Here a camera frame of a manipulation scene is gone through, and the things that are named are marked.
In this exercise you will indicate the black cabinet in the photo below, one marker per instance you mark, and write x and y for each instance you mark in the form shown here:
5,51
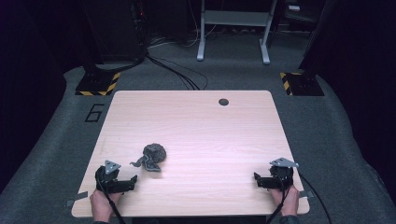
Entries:
115,31

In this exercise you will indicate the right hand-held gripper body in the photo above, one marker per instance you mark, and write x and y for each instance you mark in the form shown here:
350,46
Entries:
282,175

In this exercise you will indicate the grey tape strip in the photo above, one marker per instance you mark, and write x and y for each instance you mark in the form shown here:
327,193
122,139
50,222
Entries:
76,198
306,194

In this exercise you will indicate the white desk frame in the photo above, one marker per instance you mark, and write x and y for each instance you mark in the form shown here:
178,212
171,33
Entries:
233,18

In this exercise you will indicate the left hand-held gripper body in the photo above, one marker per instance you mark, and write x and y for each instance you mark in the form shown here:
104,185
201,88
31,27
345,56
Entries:
107,179

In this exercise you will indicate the person's left hand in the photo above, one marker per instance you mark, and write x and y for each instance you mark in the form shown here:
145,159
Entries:
101,202

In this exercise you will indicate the person's right hand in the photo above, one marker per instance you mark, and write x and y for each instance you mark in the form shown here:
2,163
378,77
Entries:
289,200

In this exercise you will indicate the black stand base striped edge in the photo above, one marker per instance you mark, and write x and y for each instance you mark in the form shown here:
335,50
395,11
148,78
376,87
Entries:
98,83
301,84

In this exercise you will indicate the grey cloth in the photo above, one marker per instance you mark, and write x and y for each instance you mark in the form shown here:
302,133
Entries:
153,157

